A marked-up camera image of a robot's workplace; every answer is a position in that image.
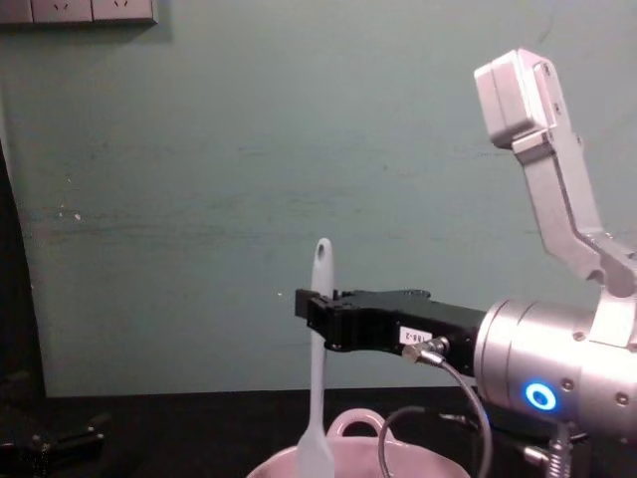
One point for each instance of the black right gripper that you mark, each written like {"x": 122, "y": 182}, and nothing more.
{"x": 428, "y": 323}

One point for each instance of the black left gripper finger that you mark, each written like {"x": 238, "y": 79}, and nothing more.
{"x": 64, "y": 440}

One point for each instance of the pale grey silicone spatula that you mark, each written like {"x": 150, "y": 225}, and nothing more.
{"x": 317, "y": 398}

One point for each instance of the black table cloth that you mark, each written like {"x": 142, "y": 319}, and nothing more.
{"x": 209, "y": 428}

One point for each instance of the black side panel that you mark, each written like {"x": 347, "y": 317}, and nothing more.
{"x": 15, "y": 299}

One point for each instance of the white wall socket panel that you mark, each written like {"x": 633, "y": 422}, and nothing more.
{"x": 74, "y": 11}

